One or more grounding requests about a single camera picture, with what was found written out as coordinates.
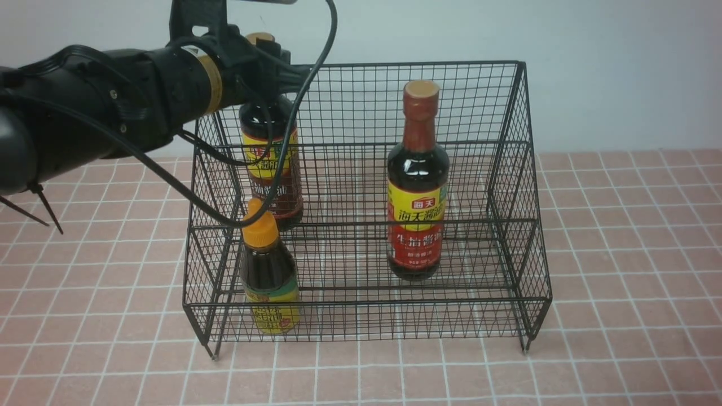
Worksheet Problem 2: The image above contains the pink checkered tablecloth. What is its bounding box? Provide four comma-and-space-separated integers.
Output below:
1, 149, 721, 405

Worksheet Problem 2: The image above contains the black wire mesh rack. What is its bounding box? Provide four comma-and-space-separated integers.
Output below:
182, 61, 553, 356

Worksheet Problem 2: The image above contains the black left camera cable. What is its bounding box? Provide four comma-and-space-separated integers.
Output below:
0, 0, 338, 228

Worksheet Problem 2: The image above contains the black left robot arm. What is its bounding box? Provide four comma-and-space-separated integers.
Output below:
2, 36, 310, 196

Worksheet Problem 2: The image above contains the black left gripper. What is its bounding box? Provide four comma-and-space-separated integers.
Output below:
217, 43, 314, 110

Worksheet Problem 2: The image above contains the soy sauce bottle brown label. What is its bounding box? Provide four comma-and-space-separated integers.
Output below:
238, 95, 304, 231

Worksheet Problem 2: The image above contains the oyster sauce bottle orange cap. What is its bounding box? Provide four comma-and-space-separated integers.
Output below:
240, 198, 300, 335

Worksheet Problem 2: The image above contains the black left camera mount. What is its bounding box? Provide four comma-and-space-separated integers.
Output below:
164, 1, 290, 67

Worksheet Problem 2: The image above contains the soy sauce bottle red label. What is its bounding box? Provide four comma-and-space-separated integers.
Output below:
387, 80, 450, 281

